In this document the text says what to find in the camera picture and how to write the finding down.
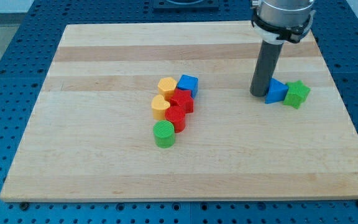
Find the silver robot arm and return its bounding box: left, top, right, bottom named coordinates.
left=250, top=0, right=315, bottom=45

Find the yellow hexagon block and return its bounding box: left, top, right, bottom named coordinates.
left=157, top=77, right=177, bottom=101

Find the blue cube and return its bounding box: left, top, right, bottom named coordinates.
left=177, top=74, right=199, bottom=98

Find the red cylinder block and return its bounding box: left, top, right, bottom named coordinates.
left=165, top=106, right=186, bottom=133

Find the red star block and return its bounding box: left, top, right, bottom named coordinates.
left=169, top=88, right=194, bottom=113

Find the yellow heart block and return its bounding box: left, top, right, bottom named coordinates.
left=151, top=95, right=170, bottom=121

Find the green cylinder block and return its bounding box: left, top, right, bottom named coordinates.
left=153, top=120, right=175, bottom=148

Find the wooden board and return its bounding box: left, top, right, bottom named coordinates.
left=0, top=21, right=358, bottom=202

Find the blue triangle block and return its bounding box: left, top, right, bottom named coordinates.
left=265, top=78, right=289, bottom=104

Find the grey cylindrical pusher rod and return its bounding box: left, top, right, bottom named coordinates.
left=250, top=40, right=283, bottom=97

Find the green star block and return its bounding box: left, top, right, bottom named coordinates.
left=283, top=80, right=311, bottom=109

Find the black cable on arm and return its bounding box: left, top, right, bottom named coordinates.
left=250, top=8, right=313, bottom=44

